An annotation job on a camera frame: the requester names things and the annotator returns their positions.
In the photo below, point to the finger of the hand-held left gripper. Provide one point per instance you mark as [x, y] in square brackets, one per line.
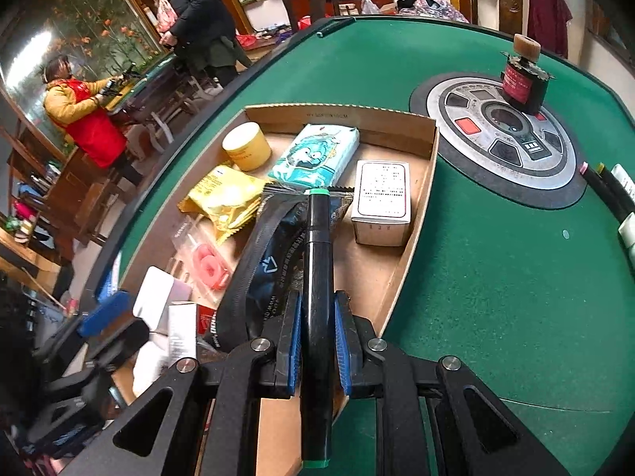
[74, 416]
[106, 312]

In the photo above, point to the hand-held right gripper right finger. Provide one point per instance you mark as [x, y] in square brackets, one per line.
[343, 347]

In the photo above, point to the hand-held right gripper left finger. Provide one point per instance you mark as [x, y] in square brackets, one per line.
[292, 347]

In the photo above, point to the black marker green caps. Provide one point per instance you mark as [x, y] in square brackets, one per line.
[317, 307]

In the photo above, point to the white carton box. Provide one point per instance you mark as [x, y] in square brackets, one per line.
[158, 295]

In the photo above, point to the cardboard box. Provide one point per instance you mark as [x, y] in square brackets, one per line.
[367, 277]

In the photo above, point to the black snack packet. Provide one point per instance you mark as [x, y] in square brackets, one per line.
[268, 267]

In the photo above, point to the clear packet with red item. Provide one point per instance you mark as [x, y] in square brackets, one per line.
[206, 263]

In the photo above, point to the white rectangular box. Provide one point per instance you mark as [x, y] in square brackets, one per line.
[382, 198]

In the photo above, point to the yellow snack packet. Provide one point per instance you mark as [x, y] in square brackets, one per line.
[221, 201]

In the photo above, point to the teal tissue pack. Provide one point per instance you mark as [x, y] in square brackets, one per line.
[315, 156]

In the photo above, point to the yellow round can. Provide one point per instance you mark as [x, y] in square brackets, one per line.
[245, 148]

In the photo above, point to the round table control panel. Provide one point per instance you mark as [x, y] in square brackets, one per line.
[466, 158]

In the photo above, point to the dark background table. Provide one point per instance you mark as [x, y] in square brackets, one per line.
[158, 89]

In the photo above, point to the black marker pink cap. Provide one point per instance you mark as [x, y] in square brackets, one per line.
[603, 198]

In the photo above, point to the white plastic bottle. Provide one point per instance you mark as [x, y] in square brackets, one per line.
[629, 235]
[625, 181]

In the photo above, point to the black marker yellow caps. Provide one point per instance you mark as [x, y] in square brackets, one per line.
[615, 191]

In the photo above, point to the black bottle with cork lid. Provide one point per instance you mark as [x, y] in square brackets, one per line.
[523, 84]

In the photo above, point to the clear plastic bag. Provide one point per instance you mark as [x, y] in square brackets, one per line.
[377, 6]

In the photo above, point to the floral cloth bag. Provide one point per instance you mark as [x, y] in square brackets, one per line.
[431, 2]

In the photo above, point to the dark red coat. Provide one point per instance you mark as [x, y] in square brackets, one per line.
[548, 15]

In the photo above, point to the flower wall painting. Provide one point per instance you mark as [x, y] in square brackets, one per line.
[84, 25]

